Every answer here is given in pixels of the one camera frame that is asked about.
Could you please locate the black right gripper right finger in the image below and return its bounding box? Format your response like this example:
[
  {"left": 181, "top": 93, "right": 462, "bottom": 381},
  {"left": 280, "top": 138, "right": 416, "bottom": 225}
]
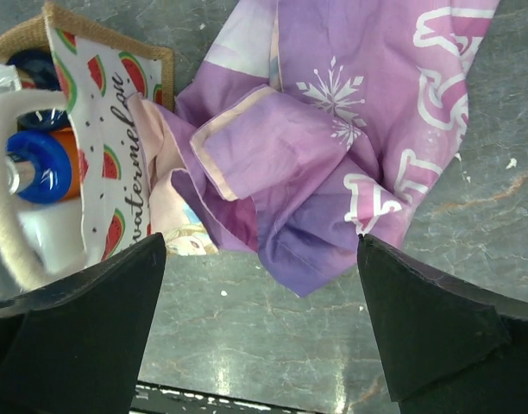
[{"left": 357, "top": 235, "right": 528, "bottom": 413}]

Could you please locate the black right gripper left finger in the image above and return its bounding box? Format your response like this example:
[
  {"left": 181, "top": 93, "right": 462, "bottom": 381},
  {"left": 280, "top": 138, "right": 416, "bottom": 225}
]
[{"left": 0, "top": 235, "right": 167, "bottom": 413}]

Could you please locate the orange bottle with blue cap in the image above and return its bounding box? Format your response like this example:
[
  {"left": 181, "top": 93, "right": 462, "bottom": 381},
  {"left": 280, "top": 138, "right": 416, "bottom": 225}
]
[{"left": 5, "top": 128, "right": 80, "bottom": 204}]

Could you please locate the watermelon print canvas bag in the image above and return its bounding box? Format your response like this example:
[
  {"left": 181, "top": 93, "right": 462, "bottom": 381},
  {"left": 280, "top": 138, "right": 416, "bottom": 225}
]
[{"left": 0, "top": 2, "right": 174, "bottom": 272}]

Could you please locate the orange spray bottle blue top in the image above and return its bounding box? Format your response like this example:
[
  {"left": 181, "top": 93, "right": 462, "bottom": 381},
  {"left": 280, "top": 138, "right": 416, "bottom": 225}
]
[{"left": 7, "top": 49, "right": 70, "bottom": 132}]

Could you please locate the white plastic bottle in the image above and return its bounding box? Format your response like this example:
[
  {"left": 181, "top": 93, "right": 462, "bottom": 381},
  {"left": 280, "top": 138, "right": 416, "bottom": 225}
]
[{"left": 0, "top": 65, "right": 85, "bottom": 292}]

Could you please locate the purple printed cloth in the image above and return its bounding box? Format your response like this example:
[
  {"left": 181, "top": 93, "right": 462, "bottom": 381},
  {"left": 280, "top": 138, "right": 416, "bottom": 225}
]
[{"left": 128, "top": 1, "right": 498, "bottom": 297}]

